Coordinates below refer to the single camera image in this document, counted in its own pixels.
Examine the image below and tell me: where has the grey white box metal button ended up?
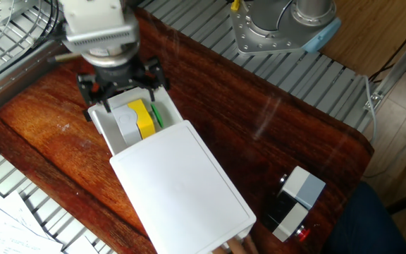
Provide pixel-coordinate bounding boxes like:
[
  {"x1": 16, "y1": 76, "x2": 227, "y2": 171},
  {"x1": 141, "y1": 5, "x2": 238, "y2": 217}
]
[{"x1": 278, "y1": 165, "x2": 327, "y2": 212}]

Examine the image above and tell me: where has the black cable bundle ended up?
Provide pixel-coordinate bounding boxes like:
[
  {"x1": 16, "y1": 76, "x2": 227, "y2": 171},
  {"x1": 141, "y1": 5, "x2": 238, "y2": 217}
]
[{"x1": 30, "y1": 0, "x2": 63, "y2": 49}]

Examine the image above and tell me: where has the white paper sheet pile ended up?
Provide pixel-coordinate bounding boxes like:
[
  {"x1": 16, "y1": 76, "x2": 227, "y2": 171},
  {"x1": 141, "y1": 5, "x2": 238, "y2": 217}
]
[{"x1": 0, "y1": 178, "x2": 100, "y2": 254}]

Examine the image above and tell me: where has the glossy brown wooden board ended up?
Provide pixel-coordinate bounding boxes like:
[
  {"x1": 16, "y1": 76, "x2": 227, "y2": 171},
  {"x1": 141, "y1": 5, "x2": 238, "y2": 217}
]
[{"x1": 0, "y1": 8, "x2": 375, "y2": 254}]

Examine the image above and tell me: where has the white plastic drawer cabinet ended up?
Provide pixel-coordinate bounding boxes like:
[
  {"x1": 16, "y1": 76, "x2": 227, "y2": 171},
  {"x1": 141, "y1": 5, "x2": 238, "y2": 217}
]
[{"x1": 109, "y1": 119, "x2": 257, "y2": 254}]

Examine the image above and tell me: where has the person's bare hand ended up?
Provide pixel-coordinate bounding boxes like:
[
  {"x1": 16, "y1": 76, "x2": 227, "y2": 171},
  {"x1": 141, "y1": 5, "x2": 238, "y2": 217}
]
[{"x1": 211, "y1": 235, "x2": 260, "y2": 254}]

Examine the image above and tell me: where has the white black box red button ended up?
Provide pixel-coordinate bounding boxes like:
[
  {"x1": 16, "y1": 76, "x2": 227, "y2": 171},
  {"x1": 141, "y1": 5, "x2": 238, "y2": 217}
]
[{"x1": 261, "y1": 191, "x2": 312, "y2": 243}]

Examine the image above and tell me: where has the grey aluminium frame rail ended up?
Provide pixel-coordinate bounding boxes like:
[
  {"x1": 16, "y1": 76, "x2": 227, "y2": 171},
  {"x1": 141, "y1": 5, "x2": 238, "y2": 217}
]
[{"x1": 0, "y1": 40, "x2": 66, "y2": 123}]

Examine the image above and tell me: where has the tan rod with dark tip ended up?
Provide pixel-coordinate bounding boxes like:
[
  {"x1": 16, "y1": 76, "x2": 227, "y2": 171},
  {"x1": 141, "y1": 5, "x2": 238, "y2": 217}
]
[{"x1": 47, "y1": 52, "x2": 84, "y2": 64}]

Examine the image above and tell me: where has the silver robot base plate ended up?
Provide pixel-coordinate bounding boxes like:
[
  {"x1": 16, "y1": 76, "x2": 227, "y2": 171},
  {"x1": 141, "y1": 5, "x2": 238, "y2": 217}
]
[{"x1": 229, "y1": 2, "x2": 326, "y2": 56}]

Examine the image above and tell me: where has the long aluminium frame post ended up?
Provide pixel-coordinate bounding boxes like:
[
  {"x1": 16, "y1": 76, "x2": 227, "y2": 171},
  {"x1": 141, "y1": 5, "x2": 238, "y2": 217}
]
[{"x1": 363, "y1": 20, "x2": 406, "y2": 114}]

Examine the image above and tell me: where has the white wrist-mounted box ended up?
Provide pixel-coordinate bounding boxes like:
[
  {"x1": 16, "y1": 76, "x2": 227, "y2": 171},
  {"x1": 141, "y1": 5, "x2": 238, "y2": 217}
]
[{"x1": 61, "y1": 0, "x2": 141, "y2": 54}]

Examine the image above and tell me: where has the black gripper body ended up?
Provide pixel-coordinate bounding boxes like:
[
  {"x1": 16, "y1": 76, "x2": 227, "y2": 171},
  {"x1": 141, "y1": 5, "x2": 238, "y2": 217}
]
[{"x1": 93, "y1": 59, "x2": 147, "y2": 91}]

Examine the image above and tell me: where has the leg in blue trousers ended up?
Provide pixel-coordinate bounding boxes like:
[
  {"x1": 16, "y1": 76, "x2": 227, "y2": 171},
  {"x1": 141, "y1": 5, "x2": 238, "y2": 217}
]
[{"x1": 321, "y1": 181, "x2": 406, "y2": 254}]

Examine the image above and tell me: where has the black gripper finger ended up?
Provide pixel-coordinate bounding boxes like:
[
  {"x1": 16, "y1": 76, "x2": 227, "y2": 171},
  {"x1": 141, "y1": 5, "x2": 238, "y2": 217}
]
[
  {"x1": 142, "y1": 56, "x2": 171, "y2": 104},
  {"x1": 76, "y1": 73, "x2": 113, "y2": 114}
]

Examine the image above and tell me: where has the yellow grey box green button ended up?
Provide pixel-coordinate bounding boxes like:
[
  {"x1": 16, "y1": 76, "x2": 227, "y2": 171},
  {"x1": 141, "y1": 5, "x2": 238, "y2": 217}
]
[{"x1": 112, "y1": 98, "x2": 164, "y2": 147}]

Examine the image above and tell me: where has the light grey cable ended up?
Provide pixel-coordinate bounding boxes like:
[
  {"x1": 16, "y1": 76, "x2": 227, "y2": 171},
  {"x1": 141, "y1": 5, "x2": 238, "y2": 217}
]
[{"x1": 363, "y1": 75, "x2": 379, "y2": 143}]

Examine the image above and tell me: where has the white drawer with black handle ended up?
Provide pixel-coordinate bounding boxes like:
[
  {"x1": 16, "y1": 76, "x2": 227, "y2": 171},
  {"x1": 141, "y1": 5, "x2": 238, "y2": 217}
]
[{"x1": 82, "y1": 86, "x2": 185, "y2": 156}]

